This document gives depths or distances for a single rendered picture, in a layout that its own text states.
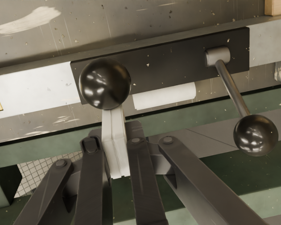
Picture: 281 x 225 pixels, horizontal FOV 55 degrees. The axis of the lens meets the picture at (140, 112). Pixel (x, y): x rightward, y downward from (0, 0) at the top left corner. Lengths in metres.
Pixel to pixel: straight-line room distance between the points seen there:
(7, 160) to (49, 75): 0.22
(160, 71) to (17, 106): 0.17
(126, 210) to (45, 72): 0.24
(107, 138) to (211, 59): 0.18
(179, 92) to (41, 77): 0.17
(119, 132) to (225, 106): 0.32
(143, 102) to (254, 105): 0.22
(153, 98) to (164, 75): 0.04
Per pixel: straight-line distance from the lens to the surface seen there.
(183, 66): 0.31
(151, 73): 0.31
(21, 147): 0.48
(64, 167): 0.16
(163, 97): 0.34
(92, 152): 0.16
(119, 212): 0.44
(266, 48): 0.36
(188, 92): 0.35
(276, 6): 0.38
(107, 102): 0.19
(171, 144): 0.15
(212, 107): 0.46
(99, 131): 0.19
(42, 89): 0.33
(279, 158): 0.52
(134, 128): 0.19
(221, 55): 0.31
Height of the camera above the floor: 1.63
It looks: 30 degrees down
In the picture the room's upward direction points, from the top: 117 degrees counter-clockwise
